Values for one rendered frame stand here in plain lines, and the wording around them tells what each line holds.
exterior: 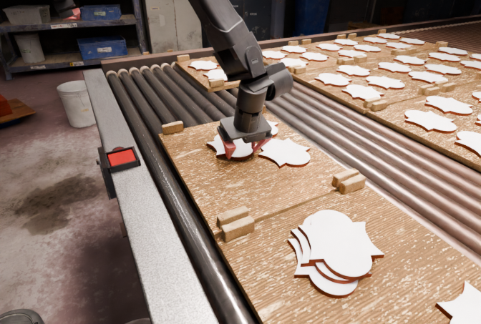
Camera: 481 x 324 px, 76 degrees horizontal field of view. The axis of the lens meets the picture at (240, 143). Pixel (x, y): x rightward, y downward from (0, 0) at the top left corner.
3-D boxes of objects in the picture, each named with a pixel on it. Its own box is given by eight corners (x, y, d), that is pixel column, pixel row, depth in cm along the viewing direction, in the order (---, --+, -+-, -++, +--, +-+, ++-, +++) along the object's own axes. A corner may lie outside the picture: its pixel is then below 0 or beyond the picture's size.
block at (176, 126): (163, 136, 85) (162, 126, 83) (162, 133, 86) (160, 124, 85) (184, 131, 87) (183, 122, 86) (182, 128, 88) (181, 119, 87)
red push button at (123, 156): (112, 171, 74) (110, 167, 73) (108, 159, 79) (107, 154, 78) (137, 164, 76) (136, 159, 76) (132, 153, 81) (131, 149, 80)
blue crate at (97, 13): (81, 21, 419) (78, 8, 411) (86, 17, 451) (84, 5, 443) (120, 19, 429) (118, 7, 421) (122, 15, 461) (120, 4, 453)
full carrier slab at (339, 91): (363, 114, 100) (366, 101, 98) (290, 77, 132) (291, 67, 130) (433, 96, 114) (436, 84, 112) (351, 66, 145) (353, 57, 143)
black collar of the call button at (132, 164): (109, 174, 73) (107, 168, 72) (104, 158, 79) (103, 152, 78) (141, 165, 76) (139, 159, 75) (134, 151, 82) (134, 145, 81)
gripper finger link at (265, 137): (229, 146, 77) (233, 117, 70) (255, 139, 79) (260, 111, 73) (240, 166, 73) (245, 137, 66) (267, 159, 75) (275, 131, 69)
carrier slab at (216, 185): (214, 241, 55) (214, 234, 54) (158, 139, 87) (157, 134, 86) (360, 185, 69) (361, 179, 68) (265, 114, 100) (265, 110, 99)
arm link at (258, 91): (233, 78, 60) (254, 93, 57) (258, 68, 64) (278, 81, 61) (230, 106, 65) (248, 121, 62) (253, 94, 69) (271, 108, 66)
